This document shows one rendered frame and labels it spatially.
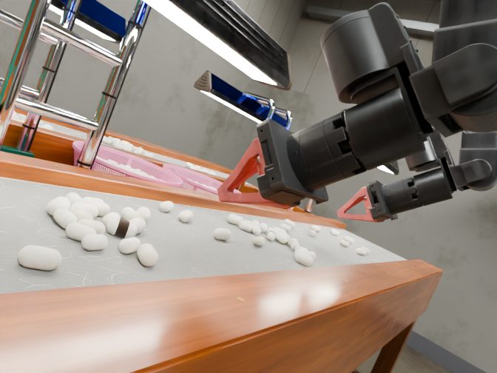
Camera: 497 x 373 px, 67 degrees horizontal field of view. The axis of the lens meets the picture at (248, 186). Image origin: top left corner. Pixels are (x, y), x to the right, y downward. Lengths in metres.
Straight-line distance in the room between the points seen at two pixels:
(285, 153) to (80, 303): 0.20
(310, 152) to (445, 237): 2.90
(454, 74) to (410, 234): 2.95
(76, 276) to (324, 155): 0.25
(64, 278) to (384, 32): 0.34
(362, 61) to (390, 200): 0.42
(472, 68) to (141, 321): 0.28
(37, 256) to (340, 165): 0.27
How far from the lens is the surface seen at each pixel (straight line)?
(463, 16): 0.32
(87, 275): 0.39
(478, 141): 0.71
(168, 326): 0.30
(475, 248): 3.20
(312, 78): 3.74
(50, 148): 1.00
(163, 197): 0.78
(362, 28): 0.35
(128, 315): 0.29
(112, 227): 0.50
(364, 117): 0.32
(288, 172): 0.33
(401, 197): 0.72
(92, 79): 2.48
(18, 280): 0.36
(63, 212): 0.49
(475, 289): 3.21
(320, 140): 0.33
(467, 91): 0.29
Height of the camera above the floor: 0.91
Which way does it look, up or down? 5 degrees down
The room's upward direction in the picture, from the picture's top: 23 degrees clockwise
